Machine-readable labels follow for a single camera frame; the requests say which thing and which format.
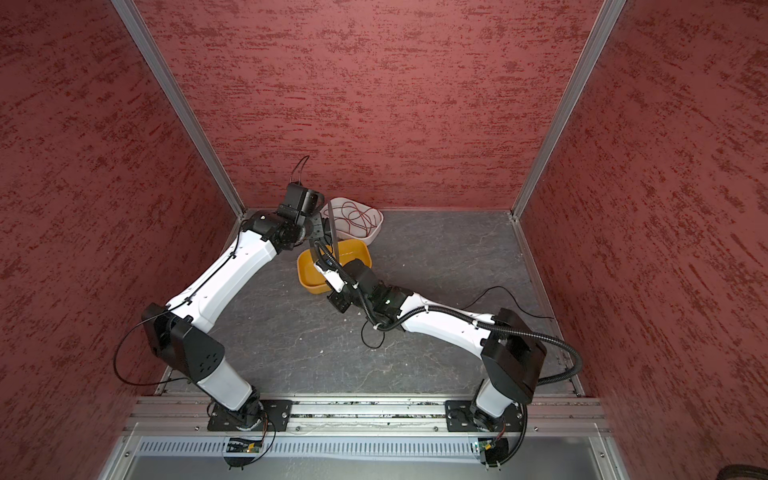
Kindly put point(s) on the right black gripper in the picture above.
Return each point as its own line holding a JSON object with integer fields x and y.
{"x": 338, "y": 300}

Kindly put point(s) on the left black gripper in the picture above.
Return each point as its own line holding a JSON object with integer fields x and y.
{"x": 318, "y": 231}

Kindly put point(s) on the dark grey cable spool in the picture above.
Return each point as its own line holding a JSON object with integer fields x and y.
{"x": 328, "y": 248}

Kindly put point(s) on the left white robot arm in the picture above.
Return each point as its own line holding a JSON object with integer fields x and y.
{"x": 178, "y": 332}

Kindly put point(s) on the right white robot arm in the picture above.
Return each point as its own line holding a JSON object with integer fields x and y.
{"x": 494, "y": 402}

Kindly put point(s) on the yellow plastic tray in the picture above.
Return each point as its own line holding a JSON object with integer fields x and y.
{"x": 313, "y": 264}

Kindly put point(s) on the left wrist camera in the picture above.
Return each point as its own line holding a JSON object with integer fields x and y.
{"x": 300, "y": 203}

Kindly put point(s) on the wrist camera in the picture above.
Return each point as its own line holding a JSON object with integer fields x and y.
{"x": 331, "y": 275}
{"x": 300, "y": 203}

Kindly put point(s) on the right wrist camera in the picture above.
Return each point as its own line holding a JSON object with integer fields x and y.
{"x": 331, "y": 275}

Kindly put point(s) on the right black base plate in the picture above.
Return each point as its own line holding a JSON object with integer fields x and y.
{"x": 464, "y": 416}

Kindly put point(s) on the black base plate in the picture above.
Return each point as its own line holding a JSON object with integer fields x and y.
{"x": 264, "y": 416}
{"x": 464, "y": 416}

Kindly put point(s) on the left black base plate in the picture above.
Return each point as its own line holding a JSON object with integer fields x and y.
{"x": 264, "y": 416}

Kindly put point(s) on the aluminium mounting rail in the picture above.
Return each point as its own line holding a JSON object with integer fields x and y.
{"x": 364, "y": 416}

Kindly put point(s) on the left aluminium corner post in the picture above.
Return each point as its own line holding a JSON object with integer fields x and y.
{"x": 138, "y": 30}

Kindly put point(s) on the aluminium corner post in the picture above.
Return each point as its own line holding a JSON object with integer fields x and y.
{"x": 601, "y": 30}
{"x": 138, "y": 30}

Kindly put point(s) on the right aluminium corner post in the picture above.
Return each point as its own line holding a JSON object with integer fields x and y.
{"x": 601, "y": 30}

